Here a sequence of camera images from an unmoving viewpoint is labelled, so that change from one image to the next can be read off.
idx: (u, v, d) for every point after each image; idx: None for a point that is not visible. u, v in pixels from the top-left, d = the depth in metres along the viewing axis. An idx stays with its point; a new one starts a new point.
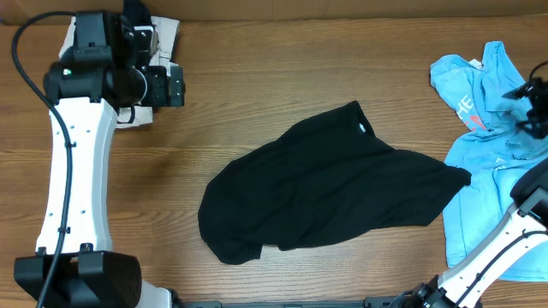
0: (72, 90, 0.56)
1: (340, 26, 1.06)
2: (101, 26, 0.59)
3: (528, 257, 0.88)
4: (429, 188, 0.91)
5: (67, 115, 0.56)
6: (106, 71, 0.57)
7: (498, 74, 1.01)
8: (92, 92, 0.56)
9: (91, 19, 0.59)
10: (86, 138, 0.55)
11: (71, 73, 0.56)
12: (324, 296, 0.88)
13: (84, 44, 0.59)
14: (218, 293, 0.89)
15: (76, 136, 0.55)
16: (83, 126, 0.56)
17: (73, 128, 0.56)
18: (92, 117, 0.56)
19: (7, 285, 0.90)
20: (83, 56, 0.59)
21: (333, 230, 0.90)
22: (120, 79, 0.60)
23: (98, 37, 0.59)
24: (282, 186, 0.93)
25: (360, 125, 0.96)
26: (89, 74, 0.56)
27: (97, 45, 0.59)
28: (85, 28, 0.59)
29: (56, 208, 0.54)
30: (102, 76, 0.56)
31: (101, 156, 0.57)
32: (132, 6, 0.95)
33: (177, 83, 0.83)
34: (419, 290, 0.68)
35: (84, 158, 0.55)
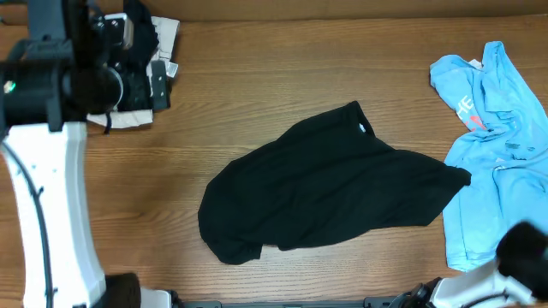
0: (20, 106, 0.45)
1: (340, 26, 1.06)
2: (58, 13, 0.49)
3: None
4: (429, 188, 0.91)
5: (26, 155, 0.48)
6: (62, 72, 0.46)
7: (498, 74, 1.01)
8: (51, 121, 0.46)
9: (45, 6, 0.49)
10: (53, 178, 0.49)
11: (14, 85, 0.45)
12: (324, 296, 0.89)
13: (38, 37, 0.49)
14: (218, 293, 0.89)
15: (41, 177, 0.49)
16: (47, 166, 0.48)
17: (36, 169, 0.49)
18: (57, 156, 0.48)
19: (7, 285, 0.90)
20: (37, 52, 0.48)
21: (334, 230, 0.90)
22: (82, 82, 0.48)
23: (56, 28, 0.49)
24: (282, 186, 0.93)
25: (360, 125, 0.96)
26: (37, 81, 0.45)
27: (53, 39, 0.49)
28: (38, 17, 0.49)
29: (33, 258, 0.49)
30: (55, 79, 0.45)
31: (77, 189, 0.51)
32: (132, 5, 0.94)
33: (159, 80, 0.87)
34: (419, 292, 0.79)
35: (56, 206, 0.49)
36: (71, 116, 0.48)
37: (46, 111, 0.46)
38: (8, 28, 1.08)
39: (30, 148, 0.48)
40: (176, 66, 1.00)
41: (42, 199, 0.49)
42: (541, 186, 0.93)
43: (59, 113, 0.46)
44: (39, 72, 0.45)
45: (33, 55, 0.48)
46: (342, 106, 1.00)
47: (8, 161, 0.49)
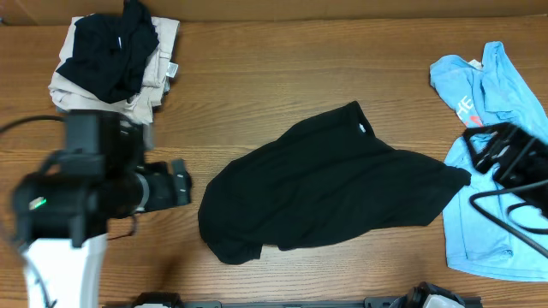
0: (48, 222, 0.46)
1: (340, 26, 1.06)
2: (92, 131, 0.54)
3: (528, 257, 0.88)
4: (428, 188, 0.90)
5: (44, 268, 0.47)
6: (90, 190, 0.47)
7: (498, 74, 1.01)
8: (73, 237, 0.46)
9: (80, 123, 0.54)
10: (69, 288, 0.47)
11: (44, 202, 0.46)
12: (324, 296, 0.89)
13: (71, 150, 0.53)
14: (219, 293, 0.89)
15: (56, 290, 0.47)
16: (62, 278, 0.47)
17: (50, 281, 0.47)
18: (73, 269, 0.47)
19: (6, 285, 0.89)
20: (68, 166, 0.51)
21: (333, 230, 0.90)
22: (110, 196, 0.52)
23: (87, 143, 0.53)
24: (281, 187, 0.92)
25: (360, 125, 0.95)
26: (68, 193, 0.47)
27: (86, 152, 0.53)
28: (74, 133, 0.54)
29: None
30: (83, 198, 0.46)
31: (91, 293, 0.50)
32: (131, 6, 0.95)
33: (179, 177, 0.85)
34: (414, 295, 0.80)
35: None
36: (95, 229, 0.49)
37: (68, 225, 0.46)
38: (8, 28, 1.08)
39: (50, 261, 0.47)
40: (176, 66, 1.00)
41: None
42: None
43: (80, 228, 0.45)
44: (71, 185, 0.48)
45: (66, 168, 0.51)
46: (342, 106, 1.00)
47: (26, 270, 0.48)
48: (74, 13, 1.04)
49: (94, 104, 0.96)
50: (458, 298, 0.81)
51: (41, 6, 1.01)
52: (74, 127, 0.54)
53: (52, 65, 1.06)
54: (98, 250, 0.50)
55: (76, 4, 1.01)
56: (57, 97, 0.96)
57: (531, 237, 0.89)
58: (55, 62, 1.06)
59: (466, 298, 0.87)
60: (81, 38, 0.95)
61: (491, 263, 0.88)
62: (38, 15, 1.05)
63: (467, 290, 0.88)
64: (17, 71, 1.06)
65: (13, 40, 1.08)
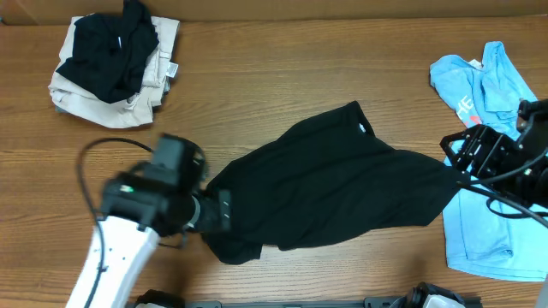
0: (129, 206, 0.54)
1: (340, 26, 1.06)
2: (176, 153, 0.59)
3: (528, 257, 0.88)
4: (428, 188, 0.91)
5: (109, 238, 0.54)
6: (165, 196, 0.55)
7: (498, 74, 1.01)
8: (141, 222, 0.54)
9: (169, 145, 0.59)
10: (121, 264, 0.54)
11: (130, 191, 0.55)
12: (324, 296, 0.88)
13: (155, 163, 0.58)
14: (218, 293, 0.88)
15: (110, 260, 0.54)
16: (120, 251, 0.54)
17: (110, 251, 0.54)
18: (130, 246, 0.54)
19: (6, 286, 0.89)
20: (150, 174, 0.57)
21: (333, 230, 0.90)
22: (177, 207, 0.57)
23: (169, 160, 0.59)
24: (282, 188, 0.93)
25: (360, 125, 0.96)
26: (151, 193, 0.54)
27: (165, 168, 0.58)
28: (161, 150, 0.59)
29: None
30: (158, 200, 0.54)
31: (132, 276, 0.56)
32: (132, 6, 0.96)
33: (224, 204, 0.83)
34: (413, 296, 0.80)
35: (110, 286, 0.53)
36: (158, 225, 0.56)
37: (141, 211, 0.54)
38: (8, 28, 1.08)
39: (116, 234, 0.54)
40: (176, 66, 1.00)
41: (104, 275, 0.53)
42: None
43: (151, 216, 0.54)
44: (153, 187, 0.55)
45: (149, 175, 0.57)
46: (342, 106, 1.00)
47: (93, 236, 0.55)
48: (74, 13, 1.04)
49: (93, 104, 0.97)
50: (458, 298, 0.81)
51: (41, 5, 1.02)
52: (162, 145, 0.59)
53: (52, 65, 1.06)
54: (151, 245, 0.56)
55: (76, 3, 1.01)
56: (57, 97, 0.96)
57: (530, 238, 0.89)
58: (55, 62, 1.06)
59: (466, 298, 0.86)
60: (80, 37, 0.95)
61: (491, 263, 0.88)
62: (38, 15, 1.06)
63: (467, 290, 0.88)
64: (16, 71, 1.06)
65: (13, 40, 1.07)
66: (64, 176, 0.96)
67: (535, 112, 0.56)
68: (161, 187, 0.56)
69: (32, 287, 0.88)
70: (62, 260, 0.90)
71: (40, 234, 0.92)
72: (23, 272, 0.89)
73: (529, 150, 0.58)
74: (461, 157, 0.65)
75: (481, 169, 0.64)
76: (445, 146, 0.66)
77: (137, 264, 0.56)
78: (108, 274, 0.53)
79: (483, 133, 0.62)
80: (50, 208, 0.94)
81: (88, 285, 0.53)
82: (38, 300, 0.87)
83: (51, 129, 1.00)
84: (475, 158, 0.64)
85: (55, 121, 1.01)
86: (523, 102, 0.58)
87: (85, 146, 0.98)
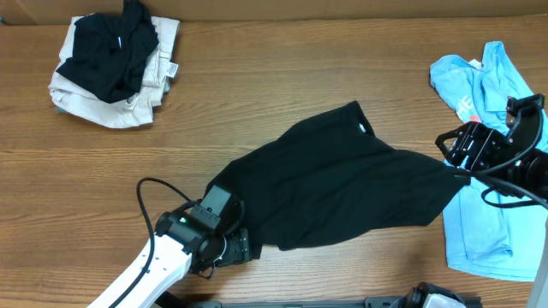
0: (176, 235, 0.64)
1: (340, 26, 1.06)
2: (223, 200, 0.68)
3: (529, 257, 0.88)
4: (429, 188, 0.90)
5: (158, 249, 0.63)
6: (205, 238, 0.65)
7: (498, 74, 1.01)
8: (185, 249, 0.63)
9: (220, 192, 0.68)
10: (161, 272, 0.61)
11: (185, 222, 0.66)
12: (324, 296, 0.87)
13: (204, 205, 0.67)
14: (219, 293, 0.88)
15: (153, 267, 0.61)
16: (163, 263, 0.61)
17: (156, 259, 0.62)
18: (174, 260, 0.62)
19: (7, 285, 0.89)
20: (198, 215, 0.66)
21: (333, 230, 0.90)
22: (211, 246, 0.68)
23: (216, 206, 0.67)
24: (281, 188, 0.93)
25: (360, 125, 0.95)
26: (196, 231, 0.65)
27: (211, 212, 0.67)
28: (211, 195, 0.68)
29: (100, 304, 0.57)
30: (201, 240, 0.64)
31: (162, 287, 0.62)
32: (132, 6, 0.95)
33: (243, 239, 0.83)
34: (413, 296, 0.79)
35: (146, 287, 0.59)
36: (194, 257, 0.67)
37: (185, 240, 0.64)
38: (8, 28, 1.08)
39: (165, 245, 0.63)
40: (175, 66, 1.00)
41: (144, 275, 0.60)
42: None
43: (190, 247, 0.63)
44: (199, 227, 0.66)
45: (195, 216, 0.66)
46: (342, 106, 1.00)
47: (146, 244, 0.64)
48: (74, 13, 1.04)
49: (93, 104, 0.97)
50: (459, 298, 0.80)
51: (40, 5, 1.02)
52: (214, 192, 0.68)
53: (52, 65, 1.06)
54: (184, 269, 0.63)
55: (75, 3, 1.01)
56: (57, 97, 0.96)
57: (531, 239, 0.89)
58: (55, 62, 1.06)
59: (466, 298, 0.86)
60: (80, 37, 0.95)
61: (491, 263, 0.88)
62: (38, 15, 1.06)
63: (468, 290, 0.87)
64: (16, 71, 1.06)
65: (13, 41, 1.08)
66: (64, 176, 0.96)
67: (523, 108, 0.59)
68: (204, 230, 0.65)
69: (32, 287, 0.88)
70: (62, 260, 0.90)
71: (40, 234, 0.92)
72: (22, 272, 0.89)
73: (519, 142, 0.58)
74: (455, 152, 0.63)
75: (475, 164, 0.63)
76: (439, 144, 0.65)
77: (169, 280, 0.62)
78: (149, 275, 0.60)
79: (475, 128, 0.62)
80: (50, 208, 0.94)
81: (128, 280, 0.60)
82: (38, 300, 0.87)
83: (51, 129, 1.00)
84: (470, 154, 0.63)
85: (55, 121, 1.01)
86: (511, 99, 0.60)
87: (85, 147, 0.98)
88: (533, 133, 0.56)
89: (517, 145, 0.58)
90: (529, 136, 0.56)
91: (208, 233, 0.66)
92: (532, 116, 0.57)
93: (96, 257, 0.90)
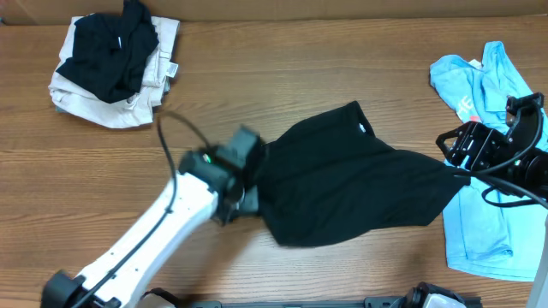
0: (203, 170, 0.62)
1: (340, 26, 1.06)
2: (249, 141, 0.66)
3: (529, 257, 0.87)
4: (429, 187, 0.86)
5: (182, 188, 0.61)
6: (231, 177, 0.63)
7: (498, 74, 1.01)
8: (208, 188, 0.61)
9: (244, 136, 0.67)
10: (184, 213, 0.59)
11: (210, 159, 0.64)
12: (324, 296, 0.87)
13: (229, 147, 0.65)
14: (218, 293, 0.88)
15: (177, 206, 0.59)
16: (187, 203, 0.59)
17: (180, 199, 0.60)
18: (198, 200, 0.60)
19: (7, 285, 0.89)
20: (223, 153, 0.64)
21: (334, 231, 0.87)
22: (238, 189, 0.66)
23: (241, 148, 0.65)
24: (278, 185, 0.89)
25: (360, 125, 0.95)
26: (223, 168, 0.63)
27: (237, 154, 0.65)
28: (238, 138, 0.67)
29: (118, 249, 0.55)
30: (227, 178, 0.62)
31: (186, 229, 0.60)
32: (132, 6, 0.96)
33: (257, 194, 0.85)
34: (413, 296, 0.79)
35: (170, 228, 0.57)
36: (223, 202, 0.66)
37: (211, 177, 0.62)
38: (9, 28, 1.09)
39: (187, 186, 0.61)
40: (176, 66, 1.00)
41: (166, 218, 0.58)
42: None
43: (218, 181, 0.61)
44: (227, 164, 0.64)
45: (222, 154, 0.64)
46: (342, 105, 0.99)
47: (168, 184, 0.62)
48: (74, 12, 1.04)
49: (93, 104, 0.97)
50: (459, 298, 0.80)
51: (40, 5, 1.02)
52: (240, 136, 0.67)
53: (52, 65, 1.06)
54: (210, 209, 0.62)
55: (76, 3, 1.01)
56: (57, 97, 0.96)
57: (531, 237, 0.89)
58: (55, 62, 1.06)
59: (466, 298, 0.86)
60: (80, 37, 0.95)
61: (491, 263, 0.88)
62: (38, 15, 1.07)
63: (468, 290, 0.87)
64: (17, 71, 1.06)
65: (13, 41, 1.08)
66: (64, 176, 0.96)
67: (522, 107, 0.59)
68: (229, 168, 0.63)
69: (32, 287, 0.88)
70: (62, 260, 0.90)
71: (41, 234, 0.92)
72: (22, 272, 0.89)
73: (519, 141, 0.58)
74: (455, 152, 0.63)
75: (475, 162, 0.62)
76: (440, 144, 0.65)
77: (194, 221, 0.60)
78: (171, 217, 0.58)
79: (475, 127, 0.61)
80: (50, 208, 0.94)
81: (149, 223, 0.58)
82: (38, 299, 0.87)
83: (51, 129, 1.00)
84: (470, 152, 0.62)
85: (55, 121, 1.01)
86: (510, 99, 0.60)
87: (85, 147, 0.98)
88: (533, 132, 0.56)
89: (521, 145, 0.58)
90: (531, 135, 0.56)
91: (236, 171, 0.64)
92: (532, 115, 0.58)
93: (96, 257, 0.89)
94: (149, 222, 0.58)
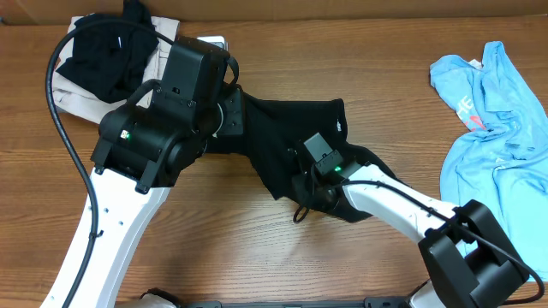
0: (128, 155, 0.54)
1: (340, 26, 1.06)
2: (193, 73, 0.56)
3: (531, 256, 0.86)
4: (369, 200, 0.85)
5: (102, 198, 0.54)
6: (175, 141, 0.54)
7: (498, 74, 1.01)
8: (140, 181, 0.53)
9: (187, 61, 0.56)
10: (116, 230, 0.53)
11: (129, 136, 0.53)
12: (324, 296, 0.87)
13: (169, 87, 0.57)
14: (218, 293, 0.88)
15: (104, 222, 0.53)
16: (116, 216, 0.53)
17: (106, 212, 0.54)
18: (128, 208, 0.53)
19: (7, 285, 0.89)
20: (163, 102, 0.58)
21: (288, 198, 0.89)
22: (186, 151, 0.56)
23: (186, 88, 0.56)
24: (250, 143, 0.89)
25: (337, 123, 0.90)
26: (156, 138, 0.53)
27: (180, 93, 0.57)
28: (178, 69, 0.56)
29: (58, 291, 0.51)
30: (167, 150, 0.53)
31: (128, 245, 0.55)
32: (132, 6, 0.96)
33: (234, 126, 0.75)
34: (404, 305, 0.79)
35: (108, 250, 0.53)
36: (168, 179, 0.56)
37: (144, 171, 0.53)
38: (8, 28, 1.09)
39: (106, 189, 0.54)
40: None
41: (97, 242, 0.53)
42: (541, 186, 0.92)
43: (152, 177, 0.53)
44: (161, 128, 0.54)
45: (161, 105, 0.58)
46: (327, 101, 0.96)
47: (86, 198, 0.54)
48: (74, 12, 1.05)
49: (93, 104, 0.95)
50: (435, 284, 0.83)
51: (40, 5, 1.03)
52: (181, 62, 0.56)
53: None
54: (156, 201, 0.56)
55: (76, 3, 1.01)
56: (57, 97, 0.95)
57: (532, 237, 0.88)
58: None
59: None
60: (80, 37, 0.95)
61: None
62: (38, 15, 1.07)
63: None
64: (15, 71, 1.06)
65: (13, 40, 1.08)
66: (63, 176, 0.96)
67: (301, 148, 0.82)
68: (169, 131, 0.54)
69: (32, 287, 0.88)
70: (62, 260, 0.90)
71: (40, 234, 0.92)
72: (22, 272, 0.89)
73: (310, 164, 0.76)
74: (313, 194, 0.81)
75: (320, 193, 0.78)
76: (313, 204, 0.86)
77: (135, 229, 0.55)
78: (102, 239, 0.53)
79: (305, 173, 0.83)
80: (50, 208, 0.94)
81: (80, 252, 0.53)
82: (38, 299, 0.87)
83: (52, 129, 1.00)
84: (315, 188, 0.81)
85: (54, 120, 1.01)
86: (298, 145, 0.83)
87: (85, 147, 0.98)
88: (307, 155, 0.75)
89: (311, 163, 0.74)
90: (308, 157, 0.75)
91: (180, 134, 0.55)
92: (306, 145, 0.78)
93: None
94: (78, 252, 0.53)
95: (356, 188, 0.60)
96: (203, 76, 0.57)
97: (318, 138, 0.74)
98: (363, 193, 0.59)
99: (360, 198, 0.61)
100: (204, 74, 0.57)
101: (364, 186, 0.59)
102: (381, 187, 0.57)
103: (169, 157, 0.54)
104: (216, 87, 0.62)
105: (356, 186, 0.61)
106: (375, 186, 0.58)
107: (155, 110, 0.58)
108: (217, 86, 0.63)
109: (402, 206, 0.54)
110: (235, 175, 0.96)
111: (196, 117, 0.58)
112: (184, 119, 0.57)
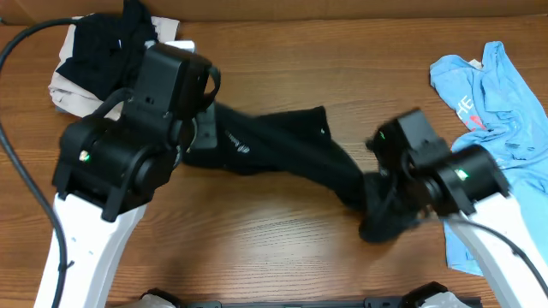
0: (88, 176, 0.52)
1: (340, 26, 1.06)
2: (170, 83, 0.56)
3: None
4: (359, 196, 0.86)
5: (68, 227, 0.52)
6: (144, 158, 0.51)
7: (498, 74, 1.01)
8: (107, 210, 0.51)
9: (163, 68, 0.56)
10: (87, 259, 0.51)
11: (88, 157, 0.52)
12: (324, 295, 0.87)
13: (142, 97, 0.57)
14: (219, 293, 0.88)
15: (74, 252, 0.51)
16: (86, 245, 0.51)
17: (74, 241, 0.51)
18: (97, 233, 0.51)
19: (7, 285, 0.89)
20: (134, 113, 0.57)
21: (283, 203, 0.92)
22: (158, 168, 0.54)
23: (162, 97, 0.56)
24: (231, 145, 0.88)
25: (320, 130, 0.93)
26: (122, 155, 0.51)
27: (153, 103, 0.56)
28: (153, 77, 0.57)
29: None
30: (134, 168, 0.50)
31: (101, 275, 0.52)
32: (132, 7, 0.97)
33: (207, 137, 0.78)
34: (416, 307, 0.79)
35: (80, 280, 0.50)
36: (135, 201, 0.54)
37: (109, 198, 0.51)
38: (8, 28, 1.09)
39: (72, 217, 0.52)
40: None
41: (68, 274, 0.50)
42: (541, 186, 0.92)
43: (118, 204, 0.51)
44: (128, 145, 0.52)
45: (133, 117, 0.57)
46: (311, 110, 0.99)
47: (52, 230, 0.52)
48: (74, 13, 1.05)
49: (93, 103, 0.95)
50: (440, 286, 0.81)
51: (40, 5, 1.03)
52: (157, 70, 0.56)
53: (51, 65, 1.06)
54: (127, 224, 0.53)
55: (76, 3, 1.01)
56: (57, 97, 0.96)
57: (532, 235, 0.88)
58: (54, 62, 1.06)
59: (466, 298, 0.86)
60: (80, 37, 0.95)
61: None
62: (38, 16, 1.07)
63: (467, 289, 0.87)
64: (15, 71, 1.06)
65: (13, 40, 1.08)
66: None
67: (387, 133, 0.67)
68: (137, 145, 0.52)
69: (32, 286, 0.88)
70: None
71: (40, 234, 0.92)
72: (22, 272, 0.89)
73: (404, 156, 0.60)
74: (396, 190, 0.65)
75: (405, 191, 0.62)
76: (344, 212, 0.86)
77: (109, 256, 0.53)
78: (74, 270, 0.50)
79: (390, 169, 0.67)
80: None
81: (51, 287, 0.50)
82: None
83: (51, 129, 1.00)
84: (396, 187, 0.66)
85: (54, 121, 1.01)
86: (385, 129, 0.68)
87: None
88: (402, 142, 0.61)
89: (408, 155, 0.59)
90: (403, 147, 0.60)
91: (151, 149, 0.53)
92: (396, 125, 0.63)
93: None
94: (48, 286, 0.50)
95: (484, 239, 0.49)
96: (178, 85, 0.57)
97: (420, 116, 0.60)
98: (485, 248, 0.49)
99: (477, 245, 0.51)
100: (179, 82, 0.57)
101: (499, 244, 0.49)
102: (517, 256, 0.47)
103: (137, 176, 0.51)
104: (188, 97, 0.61)
105: (482, 233, 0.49)
106: (514, 251, 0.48)
107: (127, 122, 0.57)
108: (192, 96, 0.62)
109: (530, 289, 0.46)
110: (234, 176, 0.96)
111: (171, 128, 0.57)
112: (158, 132, 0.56)
